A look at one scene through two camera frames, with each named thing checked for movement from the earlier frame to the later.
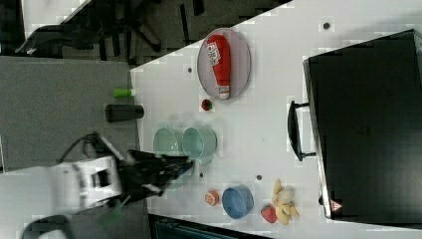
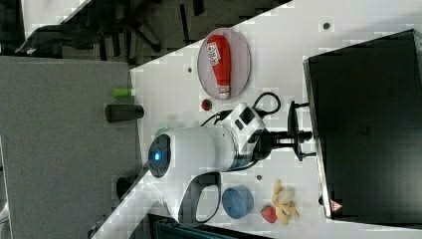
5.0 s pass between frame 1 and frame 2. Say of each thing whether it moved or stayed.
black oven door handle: stayed
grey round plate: stayed
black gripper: moved
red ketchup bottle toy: stayed
